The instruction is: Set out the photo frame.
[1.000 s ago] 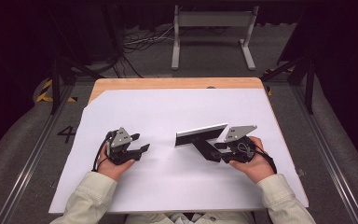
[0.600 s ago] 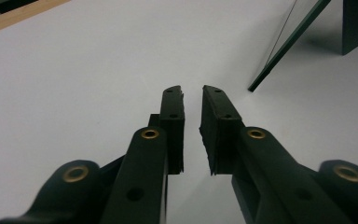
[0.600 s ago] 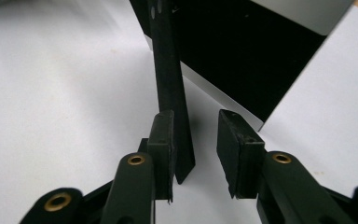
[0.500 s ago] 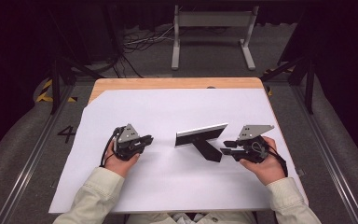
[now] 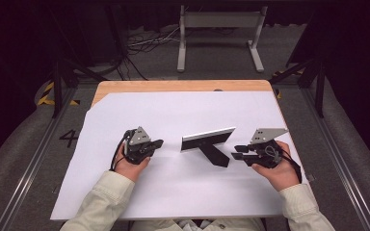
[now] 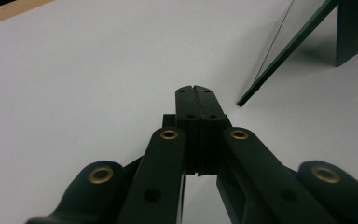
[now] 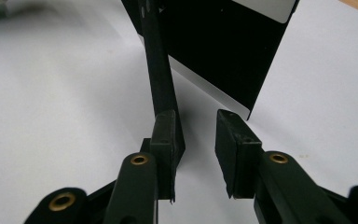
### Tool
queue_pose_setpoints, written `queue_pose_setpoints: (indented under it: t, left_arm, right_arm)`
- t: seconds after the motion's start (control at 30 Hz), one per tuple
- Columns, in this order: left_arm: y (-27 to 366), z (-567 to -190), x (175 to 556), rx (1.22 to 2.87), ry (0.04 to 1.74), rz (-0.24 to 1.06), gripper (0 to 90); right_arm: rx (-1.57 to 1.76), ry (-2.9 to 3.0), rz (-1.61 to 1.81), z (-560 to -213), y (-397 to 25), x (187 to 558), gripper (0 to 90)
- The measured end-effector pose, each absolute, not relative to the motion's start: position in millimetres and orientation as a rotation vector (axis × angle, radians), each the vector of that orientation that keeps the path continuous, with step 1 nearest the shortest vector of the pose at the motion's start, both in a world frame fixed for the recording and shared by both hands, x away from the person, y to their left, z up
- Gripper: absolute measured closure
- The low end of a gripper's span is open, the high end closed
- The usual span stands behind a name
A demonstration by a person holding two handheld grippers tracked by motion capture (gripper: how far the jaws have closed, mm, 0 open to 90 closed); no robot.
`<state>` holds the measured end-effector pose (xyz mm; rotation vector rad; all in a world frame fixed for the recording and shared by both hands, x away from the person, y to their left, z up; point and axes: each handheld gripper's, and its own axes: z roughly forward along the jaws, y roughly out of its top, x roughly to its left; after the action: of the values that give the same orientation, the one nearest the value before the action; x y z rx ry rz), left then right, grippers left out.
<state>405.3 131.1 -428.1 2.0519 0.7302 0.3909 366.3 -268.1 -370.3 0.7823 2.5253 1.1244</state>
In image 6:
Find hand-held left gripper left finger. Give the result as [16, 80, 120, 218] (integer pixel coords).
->
[162, 85, 202, 175]

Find white paper sheet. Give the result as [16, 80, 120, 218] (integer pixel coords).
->
[0, 0, 358, 224]

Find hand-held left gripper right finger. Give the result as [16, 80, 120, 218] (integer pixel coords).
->
[193, 85, 233, 175]

